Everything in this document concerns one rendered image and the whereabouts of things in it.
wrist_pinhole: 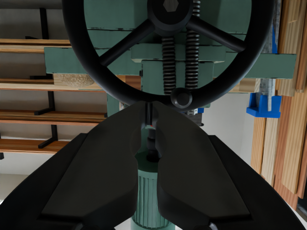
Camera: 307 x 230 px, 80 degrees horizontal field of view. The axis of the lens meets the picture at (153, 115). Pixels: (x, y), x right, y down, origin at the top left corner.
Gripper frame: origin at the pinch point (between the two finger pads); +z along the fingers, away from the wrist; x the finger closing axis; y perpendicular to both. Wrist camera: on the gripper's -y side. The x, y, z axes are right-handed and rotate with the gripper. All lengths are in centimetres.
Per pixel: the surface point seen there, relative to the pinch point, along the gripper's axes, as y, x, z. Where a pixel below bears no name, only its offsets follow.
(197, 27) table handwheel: -2.6, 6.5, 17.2
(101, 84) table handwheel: 4.7, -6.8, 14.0
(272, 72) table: 8.5, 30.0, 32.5
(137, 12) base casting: -3.1, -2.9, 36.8
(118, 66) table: 8.2, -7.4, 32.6
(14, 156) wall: 236, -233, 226
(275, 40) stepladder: 13, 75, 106
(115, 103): 32, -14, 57
